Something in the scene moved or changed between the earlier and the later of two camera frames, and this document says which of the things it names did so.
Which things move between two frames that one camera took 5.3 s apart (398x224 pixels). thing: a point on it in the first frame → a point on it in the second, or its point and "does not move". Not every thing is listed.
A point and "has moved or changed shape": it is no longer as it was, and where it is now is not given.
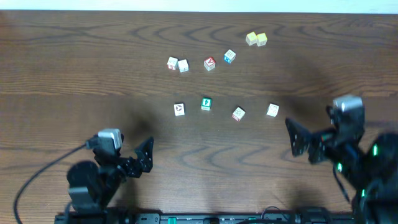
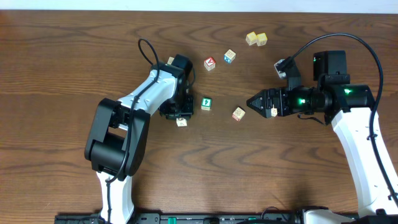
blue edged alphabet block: (229, 56) does not move
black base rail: (210, 218) does not move
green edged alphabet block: (206, 103) does not move
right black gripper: (323, 139) → (270, 94)
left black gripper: (131, 166) → (179, 114)
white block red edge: (238, 113) does not move
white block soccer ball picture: (179, 109) has moved or changed shape
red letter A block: (209, 63) does not move
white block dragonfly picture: (272, 109) does not move
